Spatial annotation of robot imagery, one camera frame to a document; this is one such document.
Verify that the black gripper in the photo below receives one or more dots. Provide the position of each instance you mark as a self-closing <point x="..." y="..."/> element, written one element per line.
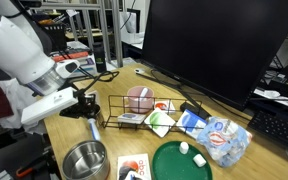
<point x="86" y="107"/>

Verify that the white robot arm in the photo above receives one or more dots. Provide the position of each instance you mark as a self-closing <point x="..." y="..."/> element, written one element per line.
<point x="23" y="57"/>

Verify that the large stainless steel pot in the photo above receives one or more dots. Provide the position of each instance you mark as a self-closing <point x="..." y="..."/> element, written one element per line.
<point x="87" y="160"/>

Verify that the pink plastic cup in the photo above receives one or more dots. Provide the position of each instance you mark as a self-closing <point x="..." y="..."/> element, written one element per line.
<point x="137" y="106"/>

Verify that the white utensil in pink cup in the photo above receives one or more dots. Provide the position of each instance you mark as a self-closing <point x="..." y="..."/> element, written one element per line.
<point x="143" y="94"/>

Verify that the stack of books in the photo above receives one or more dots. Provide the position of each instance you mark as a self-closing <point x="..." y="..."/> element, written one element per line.
<point x="84" y="63"/>

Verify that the white cloth pile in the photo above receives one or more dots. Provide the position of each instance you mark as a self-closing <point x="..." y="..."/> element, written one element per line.
<point x="14" y="98"/>

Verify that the black bottle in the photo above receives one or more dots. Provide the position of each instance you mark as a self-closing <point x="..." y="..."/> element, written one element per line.
<point x="98" y="51"/>

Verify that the green vegetables board book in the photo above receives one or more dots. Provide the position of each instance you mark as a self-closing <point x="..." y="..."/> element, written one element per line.
<point x="159" y="122"/>

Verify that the abc board book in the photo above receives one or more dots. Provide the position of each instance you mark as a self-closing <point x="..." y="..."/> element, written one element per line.
<point x="133" y="167"/>

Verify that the red circle board book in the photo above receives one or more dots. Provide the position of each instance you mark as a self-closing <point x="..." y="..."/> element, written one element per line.
<point x="166" y="106"/>

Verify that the black mesh pen holder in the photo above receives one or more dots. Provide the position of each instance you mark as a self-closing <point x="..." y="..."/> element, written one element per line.
<point x="56" y="33"/>

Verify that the green round plate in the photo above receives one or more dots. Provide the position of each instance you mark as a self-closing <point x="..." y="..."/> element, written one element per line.
<point x="168" y="163"/>

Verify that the white marshmallow upright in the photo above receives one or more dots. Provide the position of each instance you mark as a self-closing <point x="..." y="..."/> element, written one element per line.
<point x="184" y="147"/>

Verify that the blue white board book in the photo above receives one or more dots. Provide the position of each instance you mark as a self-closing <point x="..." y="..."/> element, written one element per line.
<point x="191" y="124"/>

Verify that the white marshmallow lying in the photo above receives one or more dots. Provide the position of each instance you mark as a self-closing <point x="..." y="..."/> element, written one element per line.
<point x="199" y="160"/>

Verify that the plastic bag of items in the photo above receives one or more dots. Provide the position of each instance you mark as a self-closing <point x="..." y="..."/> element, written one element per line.
<point x="225" y="140"/>

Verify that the large black monitor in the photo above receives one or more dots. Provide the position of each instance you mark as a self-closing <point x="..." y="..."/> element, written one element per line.
<point x="219" y="47"/>

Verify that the black keyboard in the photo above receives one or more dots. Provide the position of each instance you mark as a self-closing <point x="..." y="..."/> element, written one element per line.
<point x="271" y="125"/>

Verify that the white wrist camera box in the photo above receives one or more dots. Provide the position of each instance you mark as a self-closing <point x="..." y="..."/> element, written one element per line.
<point x="48" y="105"/>

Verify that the black wire rack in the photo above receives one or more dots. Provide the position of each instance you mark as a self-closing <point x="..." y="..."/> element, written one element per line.
<point x="117" y="107"/>

